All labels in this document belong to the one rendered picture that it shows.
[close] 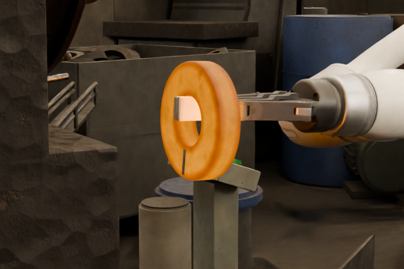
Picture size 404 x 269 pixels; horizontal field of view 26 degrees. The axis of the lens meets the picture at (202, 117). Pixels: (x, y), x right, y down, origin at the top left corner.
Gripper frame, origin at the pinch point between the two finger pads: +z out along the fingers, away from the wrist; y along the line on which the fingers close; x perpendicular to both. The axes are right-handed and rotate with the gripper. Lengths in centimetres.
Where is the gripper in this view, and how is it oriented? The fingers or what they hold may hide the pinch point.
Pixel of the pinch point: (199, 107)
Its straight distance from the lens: 112.5
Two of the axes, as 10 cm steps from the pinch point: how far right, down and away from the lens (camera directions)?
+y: -5.1, -1.2, 8.5
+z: -8.6, 0.2, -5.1
